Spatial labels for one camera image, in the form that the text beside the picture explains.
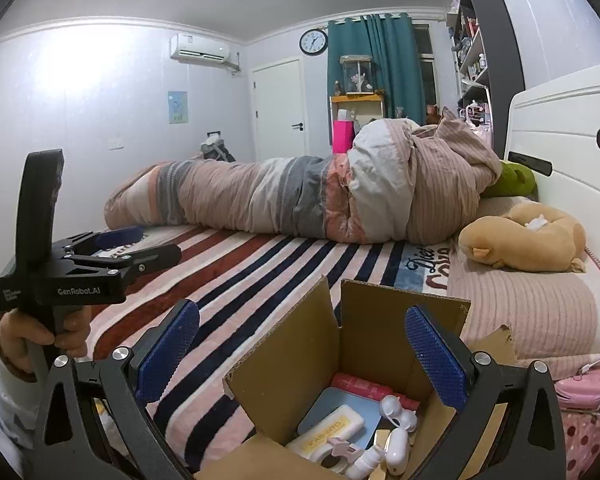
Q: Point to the pink and grey quilt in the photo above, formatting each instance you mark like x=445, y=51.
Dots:
x=305, y=195

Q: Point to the round wall clock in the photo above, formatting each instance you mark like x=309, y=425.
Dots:
x=313, y=41

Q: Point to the teal curtain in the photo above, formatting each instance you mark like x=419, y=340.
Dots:
x=385, y=70

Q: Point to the white bed headboard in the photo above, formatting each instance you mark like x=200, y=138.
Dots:
x=570, y=125

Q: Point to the green plush toy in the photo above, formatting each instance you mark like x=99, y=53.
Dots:
x=512, y=180

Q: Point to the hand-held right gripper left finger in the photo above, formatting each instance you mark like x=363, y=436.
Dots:
x=167, y=352

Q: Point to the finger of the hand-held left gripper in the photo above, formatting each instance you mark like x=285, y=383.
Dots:
x=120, y=236
x=155, y=255

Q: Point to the white door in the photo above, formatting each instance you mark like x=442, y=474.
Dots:
x=277, y=110

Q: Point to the window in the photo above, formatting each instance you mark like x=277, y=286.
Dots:
x=425, y=60

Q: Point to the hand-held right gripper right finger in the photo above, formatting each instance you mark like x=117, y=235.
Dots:
x=436, y=355

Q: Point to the tan plush toy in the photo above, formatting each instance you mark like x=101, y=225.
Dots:
x=520, y=240

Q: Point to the striped plush blanket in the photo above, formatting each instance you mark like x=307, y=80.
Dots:
x=260, y=270

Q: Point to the white earbuds case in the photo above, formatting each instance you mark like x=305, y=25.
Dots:
x=397, y=447

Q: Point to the bright pink bag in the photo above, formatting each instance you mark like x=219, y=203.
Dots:
x=343, y=137

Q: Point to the pink plastic case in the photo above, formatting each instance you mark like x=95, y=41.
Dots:
x=582, y=390

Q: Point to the yellow shelf unit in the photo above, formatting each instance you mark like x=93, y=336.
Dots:
x=357, y=100

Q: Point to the person's left hand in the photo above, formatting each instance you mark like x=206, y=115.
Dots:
x=15, y=332

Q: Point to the pink polka dot cloth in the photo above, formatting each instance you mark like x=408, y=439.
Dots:
x=592, y=442

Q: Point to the small white bottle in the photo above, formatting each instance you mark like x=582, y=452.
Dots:
x=365, y=462

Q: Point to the light blue square device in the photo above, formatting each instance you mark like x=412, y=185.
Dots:
x=325, y=405

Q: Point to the grey backpack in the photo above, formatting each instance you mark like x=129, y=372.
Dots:
x=217, y=150

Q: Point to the pink plastic bottle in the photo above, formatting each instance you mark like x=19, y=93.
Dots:
x=375, y=390

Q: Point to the glass display case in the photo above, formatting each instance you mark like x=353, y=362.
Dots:
x=356, y=75

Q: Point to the person's left forearm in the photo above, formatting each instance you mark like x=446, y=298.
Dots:
x=7, y=400

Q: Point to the brown cardboard box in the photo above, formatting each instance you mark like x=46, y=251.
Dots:
x=280, y=375

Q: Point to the dark tall bookshelf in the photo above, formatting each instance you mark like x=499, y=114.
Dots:
x=485, y=45

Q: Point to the small wall poster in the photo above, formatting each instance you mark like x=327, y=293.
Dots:
x=177, y=107

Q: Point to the white air conditioner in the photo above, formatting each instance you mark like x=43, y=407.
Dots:
x=199, y=49

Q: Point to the white and yellow small box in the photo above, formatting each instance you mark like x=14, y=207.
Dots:
x=327, y=430

